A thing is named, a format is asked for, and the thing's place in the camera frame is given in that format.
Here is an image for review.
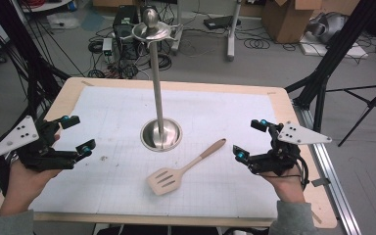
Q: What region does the person's left hand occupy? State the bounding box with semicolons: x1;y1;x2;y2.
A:
4;161;62;205

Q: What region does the beige slotted spatula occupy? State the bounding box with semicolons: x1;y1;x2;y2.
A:
146;138;227;197

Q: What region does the black tripod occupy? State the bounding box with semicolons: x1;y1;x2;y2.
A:
326;77;376;148

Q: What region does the white foam board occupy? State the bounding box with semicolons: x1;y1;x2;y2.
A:
298;32;370;60

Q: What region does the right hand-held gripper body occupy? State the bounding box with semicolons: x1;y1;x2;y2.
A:
249;120;333;177

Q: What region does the black computer tower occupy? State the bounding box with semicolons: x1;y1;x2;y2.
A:
112;4;141;62

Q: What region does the white stand leg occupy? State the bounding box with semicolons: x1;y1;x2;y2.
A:
226;0;243;63
170;0;185;55

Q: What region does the large cardboard box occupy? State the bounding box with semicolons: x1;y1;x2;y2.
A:
261;0;323;44

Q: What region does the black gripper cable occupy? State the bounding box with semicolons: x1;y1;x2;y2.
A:
292;153;310;191

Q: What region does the steel utensil stand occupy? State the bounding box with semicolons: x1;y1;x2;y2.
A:
120;8;184;153

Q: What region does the small metal bracket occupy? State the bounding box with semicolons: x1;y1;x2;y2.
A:
310;177;331;188

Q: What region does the white power adapter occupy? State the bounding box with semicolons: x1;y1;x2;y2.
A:
102;37;114;57

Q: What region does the coiled black cable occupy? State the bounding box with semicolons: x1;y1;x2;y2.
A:
243;37;271;51

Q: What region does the black frame post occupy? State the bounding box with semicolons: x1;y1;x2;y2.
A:
285;0;376;142
0;0;71;122

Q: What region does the white grid mat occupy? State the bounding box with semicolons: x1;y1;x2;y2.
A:
28;85;283;219

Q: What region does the black wrist strap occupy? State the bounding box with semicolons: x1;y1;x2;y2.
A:
0;156;16;197

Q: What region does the person's right hand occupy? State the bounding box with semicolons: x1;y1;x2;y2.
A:
261;167;306;204

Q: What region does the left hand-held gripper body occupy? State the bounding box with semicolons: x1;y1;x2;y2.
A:
0;116;79;172

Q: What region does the grey bag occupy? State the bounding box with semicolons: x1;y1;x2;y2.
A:
306;12;350;45

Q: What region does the black flat device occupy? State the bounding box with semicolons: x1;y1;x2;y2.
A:
203;15;242;31

